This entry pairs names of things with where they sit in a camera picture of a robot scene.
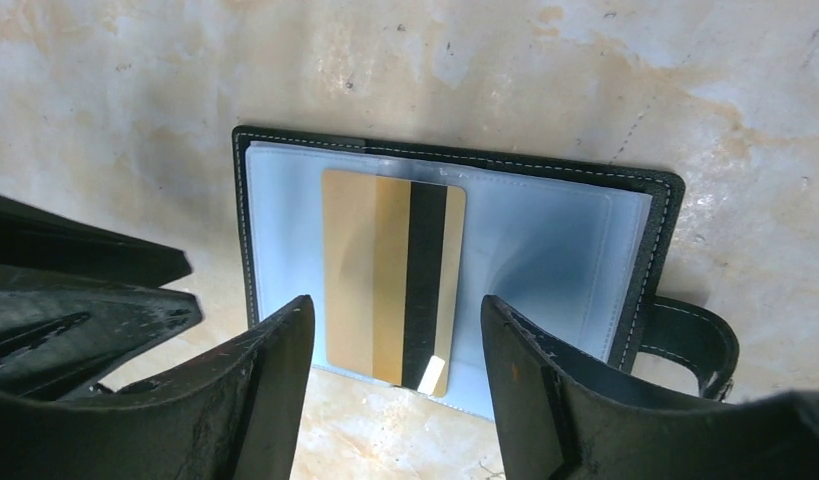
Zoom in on gold credit card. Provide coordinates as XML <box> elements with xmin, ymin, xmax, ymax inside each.
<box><xmin>321</xmin><ymin>169</ymin><xmax>467</xmax><ymax>397</ymax></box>

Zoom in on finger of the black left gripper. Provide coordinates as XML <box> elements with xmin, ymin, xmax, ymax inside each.
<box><xmin>0</xmin><ymin>195</ymin><xmax>193</xmax><ymax>288</ymax></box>
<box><xmin>0</xmin><ymin>265</ymin><xmax>203</xmax><ymax>401</ymax></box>

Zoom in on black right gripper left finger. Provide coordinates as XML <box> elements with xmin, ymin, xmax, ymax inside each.
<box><xmin>0</xmin><ymin>295</ymin><xmax>315</xmax><ymax>479</ymax></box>

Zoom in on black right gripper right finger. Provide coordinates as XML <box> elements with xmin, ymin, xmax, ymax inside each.
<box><xmin>481</xmin><ymin>295</ymin><xmax>819</xmax><ymax>479</ymax></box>

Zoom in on black leather card holder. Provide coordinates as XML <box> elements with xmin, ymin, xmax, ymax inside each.
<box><xmin>232</xmin><ymin>125</ymin><xmax>739</xmax><ymax>418</ymax></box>

